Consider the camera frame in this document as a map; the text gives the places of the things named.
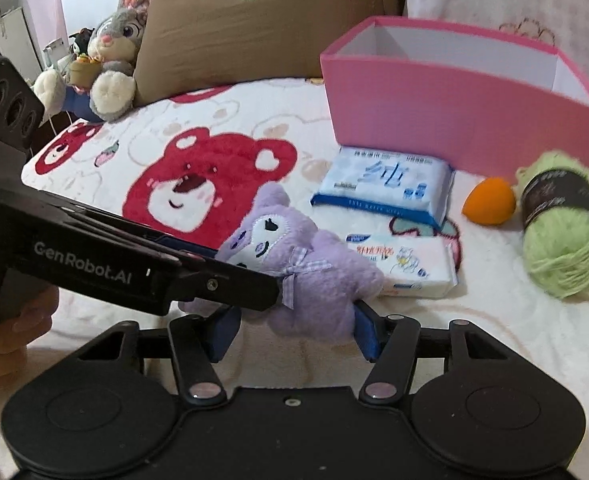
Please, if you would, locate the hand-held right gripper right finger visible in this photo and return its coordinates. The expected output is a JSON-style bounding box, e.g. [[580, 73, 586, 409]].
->
[[353, 299, 508, 405]]

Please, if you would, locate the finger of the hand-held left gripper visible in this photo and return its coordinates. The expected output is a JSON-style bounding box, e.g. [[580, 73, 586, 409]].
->
[[164, 259, 281, 317], [89, 210, 221, 262]]

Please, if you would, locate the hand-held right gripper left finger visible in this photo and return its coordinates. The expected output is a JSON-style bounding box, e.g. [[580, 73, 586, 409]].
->
[[77, 304, 244, 406]]

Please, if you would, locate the purple plush toy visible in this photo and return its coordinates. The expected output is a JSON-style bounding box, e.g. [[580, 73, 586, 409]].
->
[[182, 182, 386, 346]]

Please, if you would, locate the orange makeup sponge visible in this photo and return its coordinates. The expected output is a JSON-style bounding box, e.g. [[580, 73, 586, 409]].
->
[[462, 176, 517, 226]]

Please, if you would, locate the green yarn ball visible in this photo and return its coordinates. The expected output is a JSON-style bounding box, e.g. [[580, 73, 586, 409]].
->
[[515, 151, 589, 301]]

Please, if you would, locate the pink box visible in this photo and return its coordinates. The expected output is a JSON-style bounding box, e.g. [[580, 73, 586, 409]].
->
[[319, 15, 589, 176]]

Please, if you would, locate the person's left hand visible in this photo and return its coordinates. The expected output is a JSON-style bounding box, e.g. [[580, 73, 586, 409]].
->
[[0, 285, 61, 397]]

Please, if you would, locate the white tissue pack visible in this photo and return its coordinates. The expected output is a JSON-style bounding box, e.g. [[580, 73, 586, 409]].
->
[[345, 232, 460, 301]]

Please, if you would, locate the red bear printed blanket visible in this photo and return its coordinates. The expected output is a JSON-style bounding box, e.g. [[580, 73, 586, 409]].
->
[[0, 77, 589, 411]]

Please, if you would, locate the blue tissue pack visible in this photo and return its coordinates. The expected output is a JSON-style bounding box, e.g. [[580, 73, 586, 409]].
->
[[310, 145, 456, 227]]

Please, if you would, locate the small black plush toy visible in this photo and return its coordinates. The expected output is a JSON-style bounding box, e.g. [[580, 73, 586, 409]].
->
[[68, 27, 98, 57]]

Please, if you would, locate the grey rabbit plush toy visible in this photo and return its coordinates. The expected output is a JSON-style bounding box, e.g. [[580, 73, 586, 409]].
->
[[32, 2, 150, 122]]

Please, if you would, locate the white cabinet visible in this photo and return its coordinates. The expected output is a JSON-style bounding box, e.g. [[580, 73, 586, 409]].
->
[[0, 7, 45, 83]]

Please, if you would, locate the brown pillow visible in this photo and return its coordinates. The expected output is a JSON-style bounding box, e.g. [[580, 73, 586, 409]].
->
[[133, 0, 406, 107]]

